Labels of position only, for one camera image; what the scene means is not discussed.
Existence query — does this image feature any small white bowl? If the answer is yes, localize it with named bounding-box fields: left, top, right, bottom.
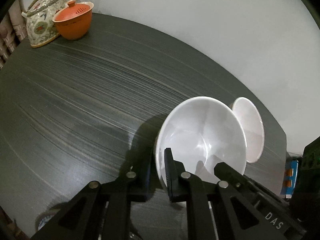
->
left=153, top=96, right=247, bottom=189

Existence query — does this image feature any blue box with orange stripes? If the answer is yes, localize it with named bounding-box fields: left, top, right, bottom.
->
left=280, top=159, right=299, bottom=199

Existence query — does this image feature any patterned plate at table edge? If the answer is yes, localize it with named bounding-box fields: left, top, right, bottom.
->
left=35, top=210, right=58, bottom=232

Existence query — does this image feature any large white bowl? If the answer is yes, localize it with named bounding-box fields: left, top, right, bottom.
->
left=231, top=97, right=265, bottom=163

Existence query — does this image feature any orange lidded tea cup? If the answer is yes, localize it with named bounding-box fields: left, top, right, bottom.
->
left=53, top=0, right=94, bottom=40

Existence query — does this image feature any floral ceramic teapot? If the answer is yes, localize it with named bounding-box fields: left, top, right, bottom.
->
left=21, top=0, right=69, bottom=48

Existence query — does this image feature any beige patterned curtain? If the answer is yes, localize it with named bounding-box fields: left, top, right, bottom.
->
left=1, top=0, right=27, bottom=69

